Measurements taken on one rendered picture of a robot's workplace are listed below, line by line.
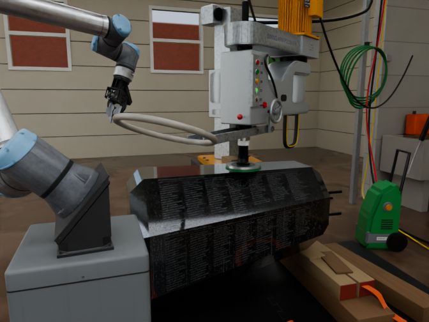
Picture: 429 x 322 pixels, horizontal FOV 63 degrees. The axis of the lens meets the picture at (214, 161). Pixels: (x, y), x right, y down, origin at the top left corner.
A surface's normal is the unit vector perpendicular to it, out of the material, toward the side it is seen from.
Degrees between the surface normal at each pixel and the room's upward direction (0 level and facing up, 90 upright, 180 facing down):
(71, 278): 90
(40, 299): 90
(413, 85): 90
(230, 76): 90
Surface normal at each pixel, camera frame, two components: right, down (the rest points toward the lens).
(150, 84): 0.31, 0.17
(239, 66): -0.61, 0.14
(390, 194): -0.01, 0.18
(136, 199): -0.53, -0.38
